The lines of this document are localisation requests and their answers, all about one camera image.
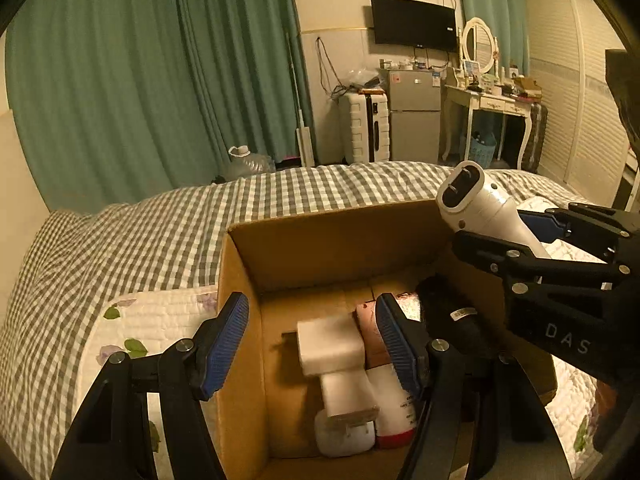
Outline white oval mirror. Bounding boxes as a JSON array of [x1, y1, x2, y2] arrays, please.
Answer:
[[461, 16, 501, 74]]

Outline blue basket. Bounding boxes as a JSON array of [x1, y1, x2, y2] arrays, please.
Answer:
[[467, 134, 501, 167]]

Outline dark suitcase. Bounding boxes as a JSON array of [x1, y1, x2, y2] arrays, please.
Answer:
[[521, 102, 549, 175]]

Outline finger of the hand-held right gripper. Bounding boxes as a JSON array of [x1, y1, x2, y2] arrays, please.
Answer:
[[517, 202, 640, 262], [451, 231, 617, 297]]

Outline pink soft case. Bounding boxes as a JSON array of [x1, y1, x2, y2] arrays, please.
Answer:
[[355, 292, 426, 369]]

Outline white bottle with red cap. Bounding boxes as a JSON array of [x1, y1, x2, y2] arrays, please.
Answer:
[[367, 364, 426, 450]]

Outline light blue earbuds case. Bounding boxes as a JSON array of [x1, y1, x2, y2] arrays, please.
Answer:
[[314, 409, 377, 458]]

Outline clear water jug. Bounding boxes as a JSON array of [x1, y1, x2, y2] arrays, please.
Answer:
[[215, 145, 277, 184]]

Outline black plug adapter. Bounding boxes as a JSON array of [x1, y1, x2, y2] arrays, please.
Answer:
[[416, 274, 497, 361]]

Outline white flat mop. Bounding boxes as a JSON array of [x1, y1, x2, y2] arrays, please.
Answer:
[[286, 32, 317, 168]]

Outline white dressing table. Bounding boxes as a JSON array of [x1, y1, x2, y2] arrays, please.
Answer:
[[439, 81, 534, 171]]

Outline hanging wall cables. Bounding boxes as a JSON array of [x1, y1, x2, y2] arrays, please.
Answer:
[[315, 35, 351, 101]]

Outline brown cardboard box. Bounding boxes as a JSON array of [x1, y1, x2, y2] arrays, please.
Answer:
[[215, 199, 559, 480]]

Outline black wall television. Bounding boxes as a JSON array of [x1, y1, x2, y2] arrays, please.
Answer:
[[370, 0, 458, 54]]

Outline white square charger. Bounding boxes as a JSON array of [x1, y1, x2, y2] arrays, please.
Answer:
[[281, 313, 366, 377]]

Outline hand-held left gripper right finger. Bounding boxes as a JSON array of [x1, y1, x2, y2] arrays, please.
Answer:
[[375, 292, 573, 480]]

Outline grey checked bedsheet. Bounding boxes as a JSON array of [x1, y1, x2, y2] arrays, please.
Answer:
[[0, 161, 596, 480]]

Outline narrow green curtain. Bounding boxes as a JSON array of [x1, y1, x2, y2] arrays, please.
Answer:
[[452, 0, 531, 70]]

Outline white hard suitcase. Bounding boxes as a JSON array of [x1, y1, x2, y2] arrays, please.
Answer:
[[337, 91, 392, 165]]

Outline white cylindrical plug adapter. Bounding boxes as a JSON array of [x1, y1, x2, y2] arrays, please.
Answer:
[[435, 160, 554, 261]]

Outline white louvered wardrobe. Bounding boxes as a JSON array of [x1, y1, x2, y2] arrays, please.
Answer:
[[522, 0, 637, 211]]

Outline wide green curtain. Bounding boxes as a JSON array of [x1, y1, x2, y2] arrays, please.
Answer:
[[5, 0, 314, 213]]

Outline grey small fridge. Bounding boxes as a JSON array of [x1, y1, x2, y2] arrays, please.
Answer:
[[385, 68, 444, 162]]

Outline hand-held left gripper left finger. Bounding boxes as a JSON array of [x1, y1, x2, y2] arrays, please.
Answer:
[[50, 292, 251, 480]]

